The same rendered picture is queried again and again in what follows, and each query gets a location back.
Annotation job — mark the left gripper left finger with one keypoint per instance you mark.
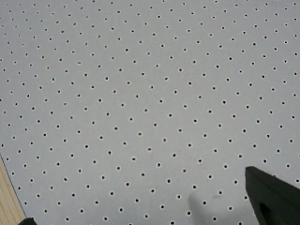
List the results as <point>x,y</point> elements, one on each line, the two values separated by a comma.
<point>28,221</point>

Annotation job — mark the grey base plate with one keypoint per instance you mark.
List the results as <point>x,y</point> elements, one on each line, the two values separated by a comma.
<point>147,112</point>

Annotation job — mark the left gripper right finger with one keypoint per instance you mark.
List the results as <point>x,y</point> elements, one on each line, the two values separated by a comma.
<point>274,201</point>

